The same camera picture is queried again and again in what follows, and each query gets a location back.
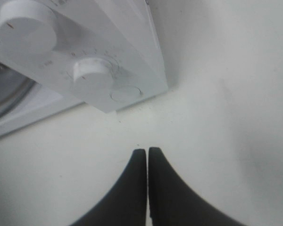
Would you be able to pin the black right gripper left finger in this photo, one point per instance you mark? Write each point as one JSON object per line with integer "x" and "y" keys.
{"x": 126, "y": 202}

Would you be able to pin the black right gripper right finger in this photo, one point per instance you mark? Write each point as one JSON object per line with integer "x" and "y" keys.
{"x": 173, "y": 202}

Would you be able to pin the round white door button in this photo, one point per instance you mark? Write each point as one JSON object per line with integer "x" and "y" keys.
{"x": 126, "y": 94}

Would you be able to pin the lower white timer knob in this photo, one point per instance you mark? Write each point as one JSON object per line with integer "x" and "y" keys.
{"x": 92, "y": 79}

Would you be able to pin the glass microwave turntable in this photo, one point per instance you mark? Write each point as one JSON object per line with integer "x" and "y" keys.
{"x": 13, "y": 88}

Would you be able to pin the white microwave oven body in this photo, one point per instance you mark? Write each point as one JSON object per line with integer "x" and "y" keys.
{"x": 120, "y": 31}

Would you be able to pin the upper white power knob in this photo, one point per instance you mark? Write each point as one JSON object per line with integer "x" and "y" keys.
{"x": 28, "y": 26}

